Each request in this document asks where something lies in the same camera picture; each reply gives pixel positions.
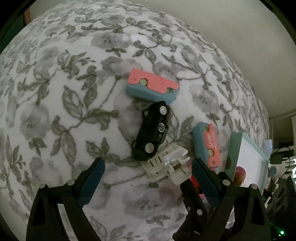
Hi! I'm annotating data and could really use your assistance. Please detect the pink smartwatch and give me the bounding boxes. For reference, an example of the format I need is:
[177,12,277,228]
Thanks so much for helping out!
[197,189,206,200]

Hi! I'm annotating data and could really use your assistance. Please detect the teal white tray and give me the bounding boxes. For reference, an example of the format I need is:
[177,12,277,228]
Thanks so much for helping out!
[224,133,269,192]

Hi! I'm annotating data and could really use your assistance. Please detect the white plastic plug holder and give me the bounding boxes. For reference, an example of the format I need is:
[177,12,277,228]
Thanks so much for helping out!
[141,143,192,185]

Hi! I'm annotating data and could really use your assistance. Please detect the doll with pink cap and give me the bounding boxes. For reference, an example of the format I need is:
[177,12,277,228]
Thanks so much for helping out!
[233,166,246,186]

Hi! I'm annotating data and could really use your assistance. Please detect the black toy car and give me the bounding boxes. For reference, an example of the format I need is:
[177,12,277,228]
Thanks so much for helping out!
[131,101,171,161]

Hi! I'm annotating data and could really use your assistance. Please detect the black plugged adapter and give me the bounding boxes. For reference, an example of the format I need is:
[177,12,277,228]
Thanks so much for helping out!
[269,152,283,165]

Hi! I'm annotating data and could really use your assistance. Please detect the white power strip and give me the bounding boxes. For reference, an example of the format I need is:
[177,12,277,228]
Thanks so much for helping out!
[262,139,273,160]

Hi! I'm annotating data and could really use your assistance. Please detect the black cable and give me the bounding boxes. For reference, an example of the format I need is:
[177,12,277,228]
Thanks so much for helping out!
[272,146,296,176]

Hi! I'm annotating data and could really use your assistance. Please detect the teal round pouch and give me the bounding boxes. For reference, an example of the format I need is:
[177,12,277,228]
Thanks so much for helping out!
[268,166,278,177]

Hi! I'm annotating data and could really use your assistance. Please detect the pink blue box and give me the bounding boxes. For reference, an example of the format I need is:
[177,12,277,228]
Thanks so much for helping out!
[126,68,179,104]
[192,122,222,169]

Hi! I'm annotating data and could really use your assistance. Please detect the red glue stick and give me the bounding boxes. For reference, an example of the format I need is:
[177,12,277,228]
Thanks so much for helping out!
[190,175,200,190]

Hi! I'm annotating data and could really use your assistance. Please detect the grey floral tablecloth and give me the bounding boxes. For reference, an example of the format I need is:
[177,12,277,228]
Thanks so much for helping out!
[1,1,269,240]

